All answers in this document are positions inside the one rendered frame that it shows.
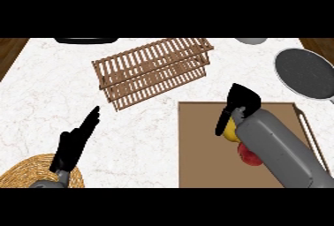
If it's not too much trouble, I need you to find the brown wooden tray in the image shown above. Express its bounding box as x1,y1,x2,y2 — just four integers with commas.
178,101,333,189

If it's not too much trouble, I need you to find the red apple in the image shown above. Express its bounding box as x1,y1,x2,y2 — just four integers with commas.
237,142,265,167

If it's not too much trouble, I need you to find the round wicker basket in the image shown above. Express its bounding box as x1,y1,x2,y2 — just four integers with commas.
0,153,86,189

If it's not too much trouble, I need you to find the yellow lemon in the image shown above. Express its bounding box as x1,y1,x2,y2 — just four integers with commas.
222,117,241,144

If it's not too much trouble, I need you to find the brown wooden tiered shelf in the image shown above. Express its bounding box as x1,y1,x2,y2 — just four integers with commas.
91,38,216,112

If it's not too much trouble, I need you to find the dark grey frying pan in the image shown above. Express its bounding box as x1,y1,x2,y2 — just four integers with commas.
274,48,334,104

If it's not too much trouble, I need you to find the grey round bowl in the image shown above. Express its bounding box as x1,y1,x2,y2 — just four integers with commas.
234,38,269,46

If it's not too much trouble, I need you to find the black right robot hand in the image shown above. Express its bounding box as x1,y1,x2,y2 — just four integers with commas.
215,82,264,137

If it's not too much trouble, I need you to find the black round object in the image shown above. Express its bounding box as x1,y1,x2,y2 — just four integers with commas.
54,38,120,45

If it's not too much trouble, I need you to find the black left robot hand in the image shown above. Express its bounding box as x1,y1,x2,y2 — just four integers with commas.
49,105,102,174

